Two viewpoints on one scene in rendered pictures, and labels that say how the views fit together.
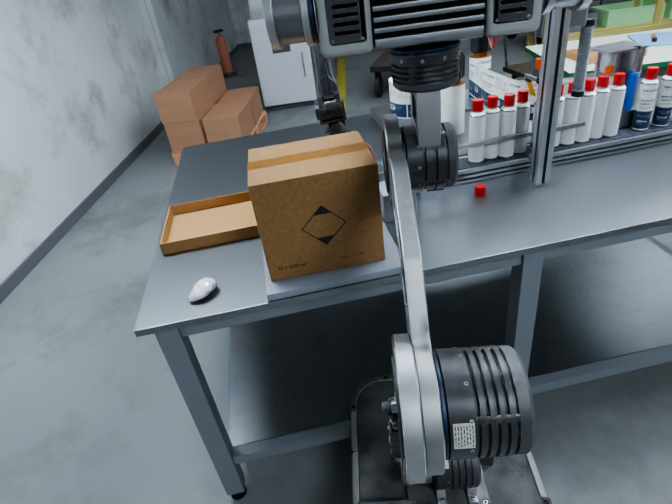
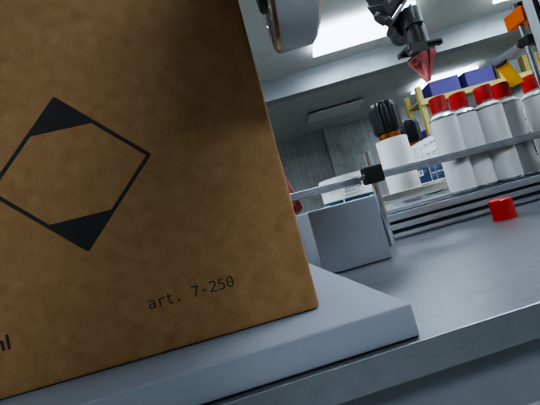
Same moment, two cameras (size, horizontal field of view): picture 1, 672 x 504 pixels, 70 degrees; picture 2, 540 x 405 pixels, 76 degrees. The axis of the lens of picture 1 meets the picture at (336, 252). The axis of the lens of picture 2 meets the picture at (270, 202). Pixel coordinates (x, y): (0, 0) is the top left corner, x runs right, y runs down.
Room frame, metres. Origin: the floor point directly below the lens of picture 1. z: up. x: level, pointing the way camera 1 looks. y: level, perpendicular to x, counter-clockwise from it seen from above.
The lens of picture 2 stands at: (0.77, -0.10, 0.91)
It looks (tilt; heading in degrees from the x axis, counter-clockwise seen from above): 4 degrees up; 359
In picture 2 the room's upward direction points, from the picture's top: 15 degrees counter-clockwise
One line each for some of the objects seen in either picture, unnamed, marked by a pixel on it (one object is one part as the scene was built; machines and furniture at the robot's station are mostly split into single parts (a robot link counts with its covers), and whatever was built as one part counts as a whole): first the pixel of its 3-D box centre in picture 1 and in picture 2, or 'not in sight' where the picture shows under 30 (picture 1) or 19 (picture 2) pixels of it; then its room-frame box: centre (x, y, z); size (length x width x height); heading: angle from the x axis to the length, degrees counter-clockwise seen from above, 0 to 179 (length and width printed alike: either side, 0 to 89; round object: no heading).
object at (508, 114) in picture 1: (507, 125); (495, 132); (1.47, -0.61, 0.98); 0.05 x 0.05 x 0.20
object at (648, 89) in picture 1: (646, 99); not in sight; (1.53, -1.10, 0.98); 0.05 x 0.05 x 0.20
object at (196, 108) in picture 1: (217, 109); not in sight; (4.71, 0.93, 0.32); 1.10 x 0.78 x 0.65; 167
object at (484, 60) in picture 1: (480, 63); (415, 155); (2.09, -0.73, 1.04); 0.09 x 0.09 x 0.29
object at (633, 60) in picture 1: (611, 87); not in sight; (1.61, -1.03, 1.01); 0.14 x 0.13 x 0.26; 96
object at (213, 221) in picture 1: (213, 220); not in sight; (1.38, 0.38, 0.85); 0.30 x 0.26 x 0.04; 96
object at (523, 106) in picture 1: (520, 122); (513, 128); (1.49, -0.66, 0.98); 0.05 x 0.05 x 0.20
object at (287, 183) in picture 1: (315, 203); (123, 194); (1.12, 0.03, 0.99); 0.30 x 0.24 x 0.27; 94
